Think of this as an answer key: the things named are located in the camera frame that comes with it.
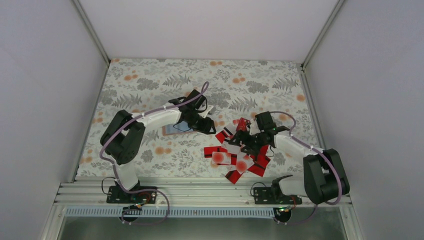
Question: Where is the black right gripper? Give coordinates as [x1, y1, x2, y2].
[229, 129, 268, 157]

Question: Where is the red card with gold print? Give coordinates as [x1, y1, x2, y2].
[235, 117, 251, 133]

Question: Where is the tan leather card holder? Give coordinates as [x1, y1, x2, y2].
[162, 122, 193, 136]

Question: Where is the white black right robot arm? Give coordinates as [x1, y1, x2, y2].
[226, 127, 350, 205]

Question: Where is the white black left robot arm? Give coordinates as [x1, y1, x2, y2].
[99, 105, 216, 203]

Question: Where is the red card bottom of pile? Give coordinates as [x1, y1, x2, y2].
[225, 170, 243, 185]

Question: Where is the floral patterned table mat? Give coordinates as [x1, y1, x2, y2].
[77, 58, 319, 178]

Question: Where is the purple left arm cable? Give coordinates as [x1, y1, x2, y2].
[99, 81, 210, 226]

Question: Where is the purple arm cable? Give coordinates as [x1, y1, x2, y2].
[99, 81, 210, 226]
[269, 110, 344, 226]

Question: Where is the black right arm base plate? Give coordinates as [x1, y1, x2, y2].
[251, 186, 303, 205]

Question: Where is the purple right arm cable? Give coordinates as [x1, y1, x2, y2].
[269, 110, 344, 226]

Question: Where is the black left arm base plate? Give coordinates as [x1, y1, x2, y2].
[106, 185, 157, 205]

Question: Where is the aluminium rail frame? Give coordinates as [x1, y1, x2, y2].
[54, 175, 353, 208]

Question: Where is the perforated grey cable duct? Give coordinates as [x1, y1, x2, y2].
[64, 206, 274, 219]

